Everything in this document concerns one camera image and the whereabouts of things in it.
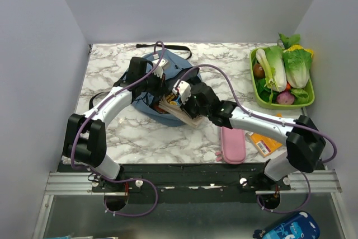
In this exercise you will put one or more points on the white green leek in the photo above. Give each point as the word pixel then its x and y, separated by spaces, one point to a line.
pixel 262 60

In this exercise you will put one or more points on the napa cabbage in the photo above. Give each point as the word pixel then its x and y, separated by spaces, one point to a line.
pixel 297 67
pixel 274 58

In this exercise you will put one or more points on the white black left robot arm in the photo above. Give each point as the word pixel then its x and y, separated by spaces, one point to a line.
pixel 85 136

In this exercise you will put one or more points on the green leafy lettuce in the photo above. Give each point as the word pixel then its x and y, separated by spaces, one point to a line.
pixel 289 41

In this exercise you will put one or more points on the aluminium rail frame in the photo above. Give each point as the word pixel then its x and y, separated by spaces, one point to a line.
pixel 321 181

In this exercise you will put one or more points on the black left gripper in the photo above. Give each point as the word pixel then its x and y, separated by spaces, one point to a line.
pixel 162 88

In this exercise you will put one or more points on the purple red onion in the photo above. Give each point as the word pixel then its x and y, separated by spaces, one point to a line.
pixel 285 98

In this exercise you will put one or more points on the black storey treehouse book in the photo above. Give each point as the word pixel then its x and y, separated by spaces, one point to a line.
pixel 171 104

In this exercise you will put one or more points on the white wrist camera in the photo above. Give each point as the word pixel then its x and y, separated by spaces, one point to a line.
pixel 159 71
pixel 183 90

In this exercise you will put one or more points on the left napa cabbage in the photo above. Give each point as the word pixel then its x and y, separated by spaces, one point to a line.
pixel 274 58

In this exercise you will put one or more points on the right napa cabbage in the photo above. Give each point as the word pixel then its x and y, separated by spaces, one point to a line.
pixel 297 67

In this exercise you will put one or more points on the yellow corn cob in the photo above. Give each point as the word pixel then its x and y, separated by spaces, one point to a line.
pixel 299 47

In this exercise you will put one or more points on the orange notebook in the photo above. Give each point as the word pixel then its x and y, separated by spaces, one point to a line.
pixel 264 145

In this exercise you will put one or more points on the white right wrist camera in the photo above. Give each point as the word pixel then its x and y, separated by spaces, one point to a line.
pixel 183 90

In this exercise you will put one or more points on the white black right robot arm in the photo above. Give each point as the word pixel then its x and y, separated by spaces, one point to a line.
pixel 304 144

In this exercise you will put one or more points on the pink pencil case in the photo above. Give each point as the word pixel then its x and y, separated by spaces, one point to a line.
pixel 233 147

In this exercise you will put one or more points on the brown mushroom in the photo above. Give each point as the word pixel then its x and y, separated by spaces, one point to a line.
pixel 258 71

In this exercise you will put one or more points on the green plastic vegetable basket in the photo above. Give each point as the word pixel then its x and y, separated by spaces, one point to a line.
pixel 266 97

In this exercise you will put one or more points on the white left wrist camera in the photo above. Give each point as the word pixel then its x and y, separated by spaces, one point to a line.
pixel 159 71

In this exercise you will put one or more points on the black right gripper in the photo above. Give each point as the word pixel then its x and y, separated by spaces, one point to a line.
pixel 185 107

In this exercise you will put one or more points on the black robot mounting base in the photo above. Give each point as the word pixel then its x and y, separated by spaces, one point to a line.
pixel 190 184

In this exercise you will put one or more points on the blue student backpack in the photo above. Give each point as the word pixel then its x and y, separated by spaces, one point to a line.
pixel 147 104

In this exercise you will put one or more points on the blue shark pencil case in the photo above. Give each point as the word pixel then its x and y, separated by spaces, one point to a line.
pixel 298 225

